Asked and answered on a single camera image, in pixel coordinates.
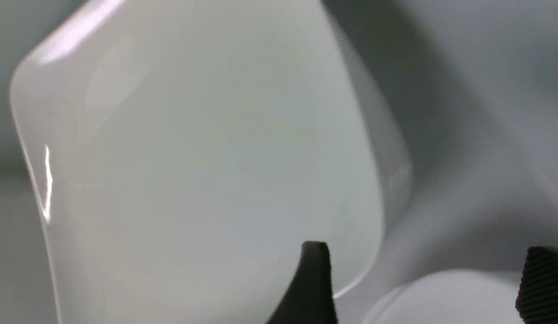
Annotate stacked small white bowls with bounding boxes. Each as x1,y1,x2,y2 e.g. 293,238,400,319
363,269,522,324

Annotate large white square plate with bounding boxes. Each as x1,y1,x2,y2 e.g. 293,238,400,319
10,0,413,324

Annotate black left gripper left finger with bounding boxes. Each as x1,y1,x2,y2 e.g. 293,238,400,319
267,241,338,324

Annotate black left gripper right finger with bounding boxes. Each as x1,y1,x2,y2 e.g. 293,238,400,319
515,246,558,324

